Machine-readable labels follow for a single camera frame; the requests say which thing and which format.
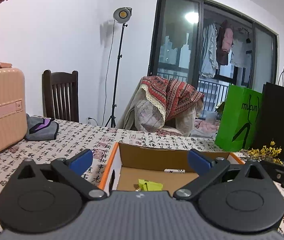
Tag black paper shopping bag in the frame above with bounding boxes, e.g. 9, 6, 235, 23
251, 82, 284, 161

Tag orange cardboard box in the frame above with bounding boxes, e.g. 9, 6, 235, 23
98, 141, 245, 197

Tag pink suitcase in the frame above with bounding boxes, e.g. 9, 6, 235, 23
0, 62, 28, 152

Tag lime green snack packet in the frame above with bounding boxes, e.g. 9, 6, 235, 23
137, 179, 163, 191

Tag yellow dried flowers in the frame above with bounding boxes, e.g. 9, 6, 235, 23
241, 141, 283, 165

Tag dark wooden chair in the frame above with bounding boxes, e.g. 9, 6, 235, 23
42, 70, 79, 122

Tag green paper shopping bag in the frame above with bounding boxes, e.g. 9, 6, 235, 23
215, 85, 262, 152

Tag grey purple folded cloth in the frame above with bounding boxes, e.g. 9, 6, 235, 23
24, 114, 59, 141

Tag red patterned draped blanket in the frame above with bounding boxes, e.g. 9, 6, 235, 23
116, 76, 204, 136

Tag hanging laundry clothes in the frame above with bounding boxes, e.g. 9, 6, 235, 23
199, 19, 253, 78

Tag black studio light stand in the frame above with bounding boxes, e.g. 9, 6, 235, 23
105, 7, 132, 128

